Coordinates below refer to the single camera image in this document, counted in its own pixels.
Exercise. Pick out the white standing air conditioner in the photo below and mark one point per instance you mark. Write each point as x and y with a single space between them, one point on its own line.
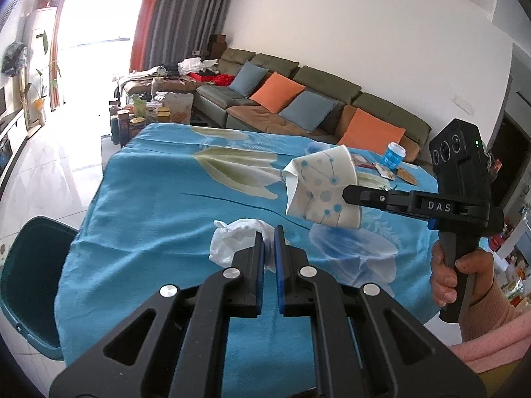
39 49

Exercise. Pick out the flat screen television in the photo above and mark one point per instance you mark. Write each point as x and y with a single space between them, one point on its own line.
2 101

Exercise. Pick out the person's right hand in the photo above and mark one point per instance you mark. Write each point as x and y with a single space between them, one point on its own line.
477 265

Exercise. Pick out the shelf of colourful packages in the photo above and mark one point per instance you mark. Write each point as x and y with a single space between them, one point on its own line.
514 257

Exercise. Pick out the red snack wrapper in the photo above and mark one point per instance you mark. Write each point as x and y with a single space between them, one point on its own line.
361 161

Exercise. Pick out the dark brown box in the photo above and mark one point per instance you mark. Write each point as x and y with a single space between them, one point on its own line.
218 47

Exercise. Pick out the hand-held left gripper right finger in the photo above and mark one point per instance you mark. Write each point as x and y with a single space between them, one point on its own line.
278 273

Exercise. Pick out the brown glass jar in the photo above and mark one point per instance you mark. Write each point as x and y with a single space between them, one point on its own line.
123 126
137 129

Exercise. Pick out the dark teal trash bin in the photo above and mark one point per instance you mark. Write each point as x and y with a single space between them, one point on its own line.
33 265

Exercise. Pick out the olive green sofa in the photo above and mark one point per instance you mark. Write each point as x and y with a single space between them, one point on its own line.
327 81

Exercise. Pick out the glass balcony door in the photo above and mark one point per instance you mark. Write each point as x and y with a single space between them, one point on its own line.
99 16

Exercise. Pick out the grey curtain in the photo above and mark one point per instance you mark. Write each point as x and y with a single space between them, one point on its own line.
186 20

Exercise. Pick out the beige snack bag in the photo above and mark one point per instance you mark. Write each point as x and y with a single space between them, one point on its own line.
178 107

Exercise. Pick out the white dotted paper cup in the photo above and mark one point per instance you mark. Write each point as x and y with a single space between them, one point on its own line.
319 182

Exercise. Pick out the orange throw pillow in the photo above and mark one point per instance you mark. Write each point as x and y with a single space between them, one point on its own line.
276 91
369 130

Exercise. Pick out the cluttered coffee table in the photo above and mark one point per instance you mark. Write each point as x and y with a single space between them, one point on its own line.
200 122

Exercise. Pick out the blue floral tablecloth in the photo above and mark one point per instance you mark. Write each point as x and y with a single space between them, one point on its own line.
157 215

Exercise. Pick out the white tissue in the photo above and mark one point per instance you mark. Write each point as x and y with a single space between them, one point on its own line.
236 236

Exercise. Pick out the potted green plant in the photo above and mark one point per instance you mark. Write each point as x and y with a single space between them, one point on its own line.
39 103

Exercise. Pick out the dark red curtain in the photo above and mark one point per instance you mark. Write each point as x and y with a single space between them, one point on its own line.
60 29

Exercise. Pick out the blue throw pillow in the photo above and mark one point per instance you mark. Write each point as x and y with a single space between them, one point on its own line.
307 110
249 78

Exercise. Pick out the red cloth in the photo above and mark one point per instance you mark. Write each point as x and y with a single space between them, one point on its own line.
222 79

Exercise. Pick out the white television cabinet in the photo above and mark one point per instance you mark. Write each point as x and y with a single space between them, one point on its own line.
10 132

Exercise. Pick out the brown sofa seat mat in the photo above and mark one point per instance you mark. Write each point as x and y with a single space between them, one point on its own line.
261 118

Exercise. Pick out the brown snack wrapper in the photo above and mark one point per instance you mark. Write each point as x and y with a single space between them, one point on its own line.
406 175

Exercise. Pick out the white clothes pile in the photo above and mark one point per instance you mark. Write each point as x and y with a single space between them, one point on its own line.
195 65

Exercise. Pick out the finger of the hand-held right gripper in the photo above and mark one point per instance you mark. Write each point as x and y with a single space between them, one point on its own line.
373 200

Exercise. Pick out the person's right forearm pink sleeve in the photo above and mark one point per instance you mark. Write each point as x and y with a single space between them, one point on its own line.
493 331

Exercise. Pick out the black standing fan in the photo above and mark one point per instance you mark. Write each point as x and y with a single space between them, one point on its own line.
14 56

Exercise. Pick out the orange curtain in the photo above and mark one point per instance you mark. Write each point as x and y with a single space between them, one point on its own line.
145 20

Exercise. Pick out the blue and white cup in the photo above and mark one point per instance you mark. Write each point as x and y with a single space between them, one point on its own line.
393 155

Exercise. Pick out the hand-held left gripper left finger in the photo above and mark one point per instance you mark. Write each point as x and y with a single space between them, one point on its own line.
259 282

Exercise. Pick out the pale snack wrapper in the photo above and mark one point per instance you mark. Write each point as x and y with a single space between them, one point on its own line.
383 171

